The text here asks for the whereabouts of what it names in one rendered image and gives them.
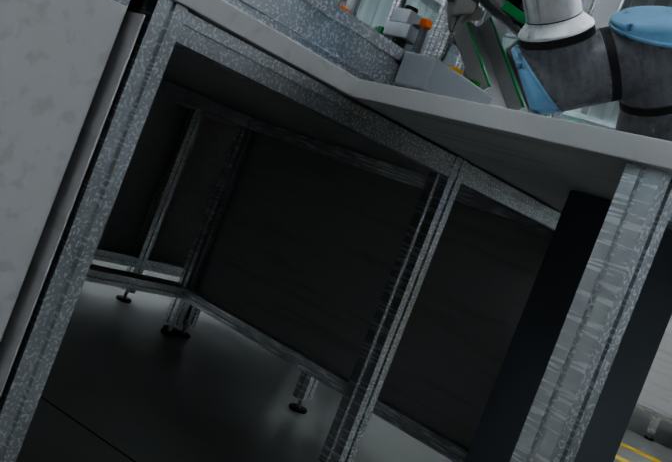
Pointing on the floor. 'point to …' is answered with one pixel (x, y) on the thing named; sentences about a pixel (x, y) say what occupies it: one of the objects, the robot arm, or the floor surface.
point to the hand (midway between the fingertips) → (450, 25)
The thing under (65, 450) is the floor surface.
